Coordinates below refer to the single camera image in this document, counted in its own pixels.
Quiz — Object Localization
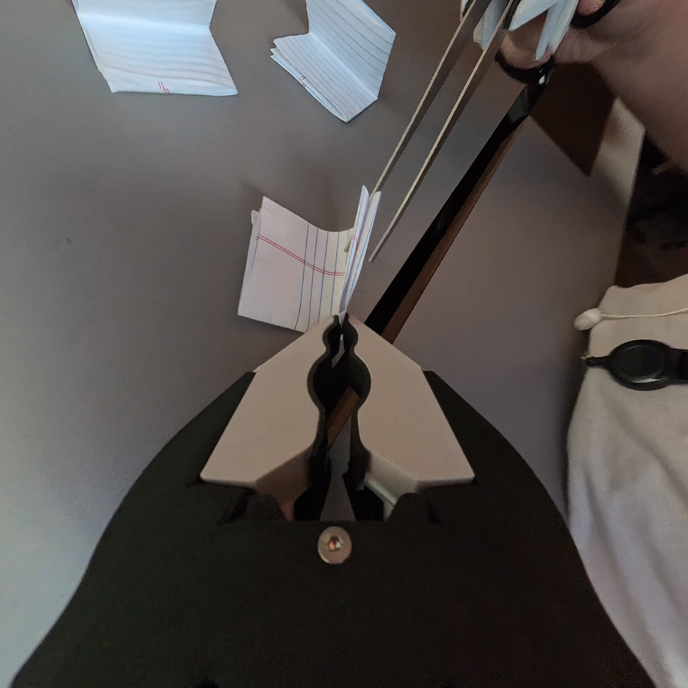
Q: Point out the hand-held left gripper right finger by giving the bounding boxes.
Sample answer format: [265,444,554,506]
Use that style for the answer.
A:
[343,313,476,522]

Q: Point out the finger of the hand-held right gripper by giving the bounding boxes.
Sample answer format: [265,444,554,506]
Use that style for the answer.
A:
[461,0,508,48]
[508,0,560,31]

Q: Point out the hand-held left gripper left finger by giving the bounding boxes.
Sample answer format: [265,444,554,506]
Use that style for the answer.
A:
[200,314,345,522]

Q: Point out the metal tweezers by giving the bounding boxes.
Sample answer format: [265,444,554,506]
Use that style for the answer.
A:
[368,0,530,264]

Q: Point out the lined paper sheet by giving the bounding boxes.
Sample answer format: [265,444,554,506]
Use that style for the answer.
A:
[238,185,382,334]
[270,0,397,123]

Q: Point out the grey desk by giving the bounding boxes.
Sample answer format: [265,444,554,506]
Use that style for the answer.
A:
[0,0,517,688]
[395,99,646,517]

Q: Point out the person's right hand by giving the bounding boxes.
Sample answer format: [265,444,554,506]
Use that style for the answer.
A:
[497,0,651,92]

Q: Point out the beige shirt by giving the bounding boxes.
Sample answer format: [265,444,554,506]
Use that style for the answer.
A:
[567,274,688,688]

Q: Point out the black badge reel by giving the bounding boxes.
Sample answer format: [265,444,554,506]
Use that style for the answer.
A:
[583,340,688,390]

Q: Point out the white grid-creased folded paper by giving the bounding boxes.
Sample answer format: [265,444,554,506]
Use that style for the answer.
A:
[72,0,238,97]

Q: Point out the white drawstring cord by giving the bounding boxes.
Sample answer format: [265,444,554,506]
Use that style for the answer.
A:
[574,306,688,330]

